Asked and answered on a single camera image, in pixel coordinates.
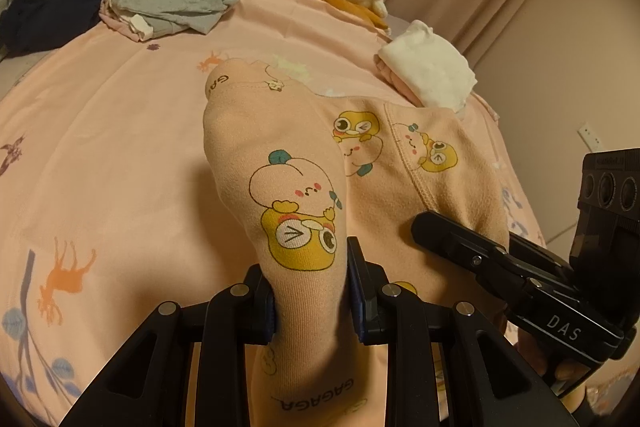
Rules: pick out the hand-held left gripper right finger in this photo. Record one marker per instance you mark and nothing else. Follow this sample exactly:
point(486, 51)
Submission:
point(356, 292)

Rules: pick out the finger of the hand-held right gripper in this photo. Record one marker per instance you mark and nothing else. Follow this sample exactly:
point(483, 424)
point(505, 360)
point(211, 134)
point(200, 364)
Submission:
point(542, 264)
point(450, 239)

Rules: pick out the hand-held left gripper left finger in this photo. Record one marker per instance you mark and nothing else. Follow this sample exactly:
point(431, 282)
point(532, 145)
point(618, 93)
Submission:
point(267, 319)

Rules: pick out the pink cartoon print garment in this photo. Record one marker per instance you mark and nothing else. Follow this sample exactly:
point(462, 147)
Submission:
point(300, 157)

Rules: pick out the person's right hand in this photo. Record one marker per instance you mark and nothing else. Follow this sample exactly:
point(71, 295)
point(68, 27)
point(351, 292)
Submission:
point(542, 357)

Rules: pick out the folded pink garment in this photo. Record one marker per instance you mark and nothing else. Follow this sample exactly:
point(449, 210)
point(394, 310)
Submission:
point(395, 82)

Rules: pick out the folded white garment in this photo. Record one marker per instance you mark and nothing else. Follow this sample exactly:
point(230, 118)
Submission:
point(430, 62)

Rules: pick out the pink animal print bedsheet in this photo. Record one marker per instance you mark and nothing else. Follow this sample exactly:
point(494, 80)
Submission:
point(125, 132)

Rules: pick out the pale pink cloth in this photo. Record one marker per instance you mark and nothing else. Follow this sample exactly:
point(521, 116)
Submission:
point(122, 19)

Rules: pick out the navy cloth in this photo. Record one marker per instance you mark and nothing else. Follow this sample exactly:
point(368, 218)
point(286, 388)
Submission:
point(45, 7)

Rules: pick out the white wall socket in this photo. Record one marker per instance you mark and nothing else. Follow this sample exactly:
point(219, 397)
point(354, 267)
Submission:
point(590, 134)

